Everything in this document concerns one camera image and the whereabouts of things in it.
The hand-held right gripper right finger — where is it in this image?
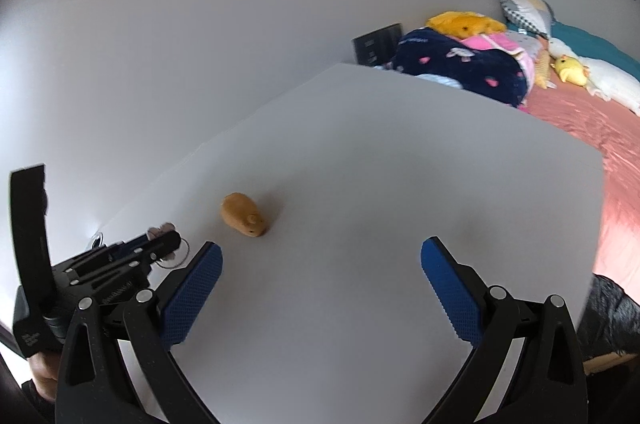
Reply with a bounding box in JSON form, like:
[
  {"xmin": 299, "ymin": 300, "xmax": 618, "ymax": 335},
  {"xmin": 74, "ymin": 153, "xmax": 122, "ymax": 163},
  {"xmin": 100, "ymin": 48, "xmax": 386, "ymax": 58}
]
[{"xmin": 421, "ymin": 236, "xmax": 590, "ymax": 424}]

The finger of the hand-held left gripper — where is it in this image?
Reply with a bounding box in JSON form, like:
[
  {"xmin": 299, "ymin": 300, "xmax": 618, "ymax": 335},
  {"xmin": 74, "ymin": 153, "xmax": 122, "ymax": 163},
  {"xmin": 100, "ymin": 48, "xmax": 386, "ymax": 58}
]
[
  {"xmin": 132, "ymin": 230, "xmax": 182, "ymax": 265},
  {"xmin": 107, "ymin": 235, "xmax": 152, "ymax": 255}
]

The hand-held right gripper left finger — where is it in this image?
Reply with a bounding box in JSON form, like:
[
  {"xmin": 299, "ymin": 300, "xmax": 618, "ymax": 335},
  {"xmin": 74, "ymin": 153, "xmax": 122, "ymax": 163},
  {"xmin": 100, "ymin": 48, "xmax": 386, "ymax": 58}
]
[{"xmin": 54, "ymin": 242, "xmax": 224, "ymax": 424}]

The white toy figure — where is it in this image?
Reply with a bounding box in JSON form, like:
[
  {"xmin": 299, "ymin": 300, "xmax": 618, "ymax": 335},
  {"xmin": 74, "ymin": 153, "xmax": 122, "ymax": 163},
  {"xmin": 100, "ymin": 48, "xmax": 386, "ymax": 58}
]
[{"xmin": 147, "ymin": 223, "xmax": 192, "ymax": 263}]

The brown mouse toy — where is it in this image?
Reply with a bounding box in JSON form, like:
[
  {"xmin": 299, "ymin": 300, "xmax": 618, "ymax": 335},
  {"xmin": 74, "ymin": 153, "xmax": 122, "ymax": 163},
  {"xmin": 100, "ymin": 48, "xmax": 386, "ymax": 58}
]
[{"xmin": 221, "ymin": 193, "xmax": 267, "ymax": 237}]

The black trash bag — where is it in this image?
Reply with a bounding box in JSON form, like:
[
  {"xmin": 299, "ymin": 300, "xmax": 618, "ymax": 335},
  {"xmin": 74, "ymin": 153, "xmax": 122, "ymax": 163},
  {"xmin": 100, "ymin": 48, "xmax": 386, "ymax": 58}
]
[{"xmin": 575, "ymin": 273, "xmax": 640, "ymax": 357}]

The person's left hand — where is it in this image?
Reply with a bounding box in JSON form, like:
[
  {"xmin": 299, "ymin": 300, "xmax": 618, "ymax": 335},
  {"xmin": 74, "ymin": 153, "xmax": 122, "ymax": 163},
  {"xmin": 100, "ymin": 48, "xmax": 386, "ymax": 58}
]
[{"xmin": 25, "ymin": 344, "xmax": 62, "ymax": 402}]

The wooden board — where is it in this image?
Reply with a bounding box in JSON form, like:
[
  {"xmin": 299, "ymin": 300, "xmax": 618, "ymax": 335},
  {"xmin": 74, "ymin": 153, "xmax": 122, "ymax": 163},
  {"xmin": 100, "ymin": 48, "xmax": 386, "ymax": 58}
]
[{"xmin": 582, "ymin": 350, "xmax": 628, "ymax": 375}]

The bed with pink sheet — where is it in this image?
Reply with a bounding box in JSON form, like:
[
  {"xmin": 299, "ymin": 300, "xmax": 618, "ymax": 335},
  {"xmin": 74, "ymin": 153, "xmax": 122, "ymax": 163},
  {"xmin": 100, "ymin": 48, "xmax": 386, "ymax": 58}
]
[{"xmin": 525, "ymin": 76, "xmax": 640, "ymax": 285}]

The navy patterned blanket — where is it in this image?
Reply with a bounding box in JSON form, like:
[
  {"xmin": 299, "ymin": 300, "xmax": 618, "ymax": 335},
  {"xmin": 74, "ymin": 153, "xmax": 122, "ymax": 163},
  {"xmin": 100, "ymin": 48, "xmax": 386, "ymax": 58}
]
[{"xmin": 385, "ymin": 27, "xmax": 532, "ymax": 109}]

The yellow patterned long pillow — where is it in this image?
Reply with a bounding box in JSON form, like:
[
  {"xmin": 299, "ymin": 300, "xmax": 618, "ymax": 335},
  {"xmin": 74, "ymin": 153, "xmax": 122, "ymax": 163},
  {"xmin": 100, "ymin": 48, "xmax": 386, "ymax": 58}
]
[{"xmin": 534, "ymin": 51, "xmax": 553, "ymax": 90}]

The yellow duck plush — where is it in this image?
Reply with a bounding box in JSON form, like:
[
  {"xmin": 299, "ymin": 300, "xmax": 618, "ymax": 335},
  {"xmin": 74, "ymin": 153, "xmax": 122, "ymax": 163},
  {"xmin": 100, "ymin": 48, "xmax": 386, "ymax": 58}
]
[{"xmin": 550, "ymin": 55, "xmax": 591, "ymax": 87}]

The pink blanket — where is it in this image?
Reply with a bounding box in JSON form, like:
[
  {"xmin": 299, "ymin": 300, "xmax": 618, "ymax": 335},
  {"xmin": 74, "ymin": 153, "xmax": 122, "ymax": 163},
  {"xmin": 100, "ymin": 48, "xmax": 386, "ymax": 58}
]
[{"xmin": 462, "ymin": 31, "xmax": 543, "ymax": 112}]

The light patterned blanket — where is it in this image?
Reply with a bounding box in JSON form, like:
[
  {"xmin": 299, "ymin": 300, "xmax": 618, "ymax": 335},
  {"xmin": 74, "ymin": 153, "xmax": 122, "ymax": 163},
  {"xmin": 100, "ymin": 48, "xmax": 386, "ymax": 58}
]
[{"xmin": 505, "ymin": 28, "xmax": 546, "ymax": 59}]

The white goose plush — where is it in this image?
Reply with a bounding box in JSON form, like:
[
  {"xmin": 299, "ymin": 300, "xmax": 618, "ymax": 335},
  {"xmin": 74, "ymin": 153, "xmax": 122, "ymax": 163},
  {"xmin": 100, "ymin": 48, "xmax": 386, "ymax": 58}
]
[{"xmin": 547, "ymin": 38, "xmax": 640, "ymax": 117}]

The yellow plush toy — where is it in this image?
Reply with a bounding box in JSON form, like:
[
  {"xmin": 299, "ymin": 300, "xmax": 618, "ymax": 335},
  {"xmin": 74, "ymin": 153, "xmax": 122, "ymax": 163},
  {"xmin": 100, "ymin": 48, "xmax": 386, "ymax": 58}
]
[{"xmin": 426, "ymin": 10, "xmax": 508, "ymax": 38}]

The teal pillow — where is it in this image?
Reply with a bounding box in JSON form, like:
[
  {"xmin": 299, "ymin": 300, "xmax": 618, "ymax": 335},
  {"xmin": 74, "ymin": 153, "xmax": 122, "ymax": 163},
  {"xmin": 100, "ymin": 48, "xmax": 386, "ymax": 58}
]
[{"xmin": 550, "ymin": 20, "xmax": 640, "ymax": 72}]

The checkered pillow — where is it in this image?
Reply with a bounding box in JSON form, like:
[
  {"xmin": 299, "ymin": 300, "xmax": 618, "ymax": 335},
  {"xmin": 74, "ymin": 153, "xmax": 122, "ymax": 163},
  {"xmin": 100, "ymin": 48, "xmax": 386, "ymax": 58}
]
[{"xmin": 500, "ymin": 0, "xmax": 555, "ymax": 35}]

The black wall switch panel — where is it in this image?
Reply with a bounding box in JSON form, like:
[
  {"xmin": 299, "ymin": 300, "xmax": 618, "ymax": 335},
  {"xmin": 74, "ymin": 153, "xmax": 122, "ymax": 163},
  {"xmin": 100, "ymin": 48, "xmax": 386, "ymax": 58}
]
[{"xmin": 351, "ymin": 22, "xmax": 403, "ymax": 67}]

